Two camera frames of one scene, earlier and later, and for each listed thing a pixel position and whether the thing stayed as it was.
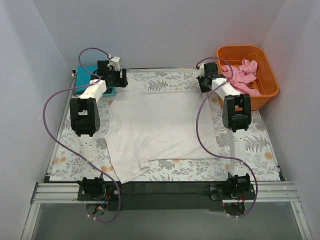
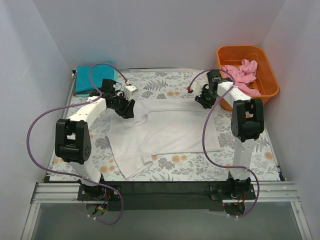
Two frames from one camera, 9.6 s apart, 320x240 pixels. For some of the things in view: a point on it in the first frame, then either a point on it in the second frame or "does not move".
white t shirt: [144, 125] does not move
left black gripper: [123, 78] -> [125, 108]
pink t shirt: [242, 76] does not move
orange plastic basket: [266, 84] does not move
